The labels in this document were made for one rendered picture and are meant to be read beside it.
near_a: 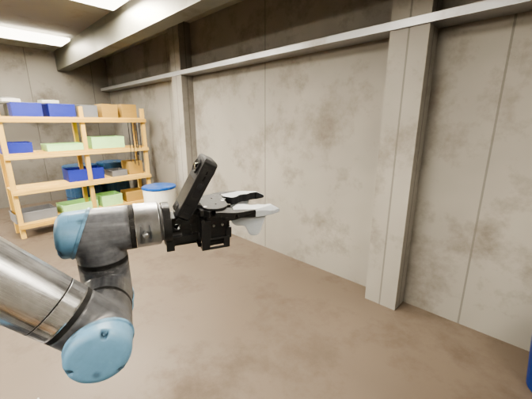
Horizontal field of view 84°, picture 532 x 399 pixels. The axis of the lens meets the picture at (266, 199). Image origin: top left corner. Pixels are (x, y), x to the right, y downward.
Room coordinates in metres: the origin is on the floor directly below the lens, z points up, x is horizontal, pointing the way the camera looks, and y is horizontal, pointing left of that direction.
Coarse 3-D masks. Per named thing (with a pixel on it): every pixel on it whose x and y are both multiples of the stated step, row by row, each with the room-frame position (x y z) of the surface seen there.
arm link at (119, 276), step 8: (112, 264) 0.43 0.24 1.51; (120, 264) 0.44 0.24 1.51; (128, 264) 0.46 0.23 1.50; (80, 272) 0.42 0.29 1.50; (88, 272) 0.42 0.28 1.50; (96, 272) 0.42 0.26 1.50; (104, 272) 0.42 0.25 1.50; (112, 272) 0.43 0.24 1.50; (120, 272) 0.44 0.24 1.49; (128, 272) 0.46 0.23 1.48; (80, 280) 0.43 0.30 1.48; (88, 280) 0.42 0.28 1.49; (96, 280) 0.41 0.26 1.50; (104, 280) 0.40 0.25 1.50; (112, 280) 0.41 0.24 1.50; (120, 280) 0.42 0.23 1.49; (128, 280) 0.44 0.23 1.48; (120, 288) 0.40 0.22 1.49; (128, 288) 0.42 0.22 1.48
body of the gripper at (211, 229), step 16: (208, 208) 0.49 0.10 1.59; (224, 208) 0.50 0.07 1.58; (176, 224) 0.51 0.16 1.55; (192, 224) 0.50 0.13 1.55; (208, 224) 0.49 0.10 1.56; (224, 224) 0.51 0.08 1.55; (176, 240) 0.49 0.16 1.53; (192, 240) 0.50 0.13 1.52; (208, 240) 0.50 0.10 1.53; (224, 240) 0.51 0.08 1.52
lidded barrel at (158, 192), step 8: (152, 184) 5.07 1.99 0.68; (160, 184) 5.07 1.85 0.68; (168, 184) 5.07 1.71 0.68; (176, 184) 5.12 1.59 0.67; (144, 192) 4.79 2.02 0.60; (152, 192) 4.73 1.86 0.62; (160, 192) 4.75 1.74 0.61; (168, 192) 4.83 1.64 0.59; (144, 200) 4.84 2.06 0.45; (152, 200) 4.74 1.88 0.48; (160, 200) 4.76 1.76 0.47; (168, 200) 4.83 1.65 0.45
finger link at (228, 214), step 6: (222, 210) 0.50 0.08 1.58; (228, 210) 0.50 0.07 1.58; (234, 210) 0.50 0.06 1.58; (240, 210) 0.50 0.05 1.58; (246, 210) 0.51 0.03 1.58; (252, 210) 0.51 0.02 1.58; (216, 216) 0.49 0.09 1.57; (222, 216) 0.49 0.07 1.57; (228, 216) 0.49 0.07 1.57; (234, 216) 0.50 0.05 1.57; (240, 216) 0.49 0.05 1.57; (246, 216) 0.51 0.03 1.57; (252, 216) 0.51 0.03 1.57
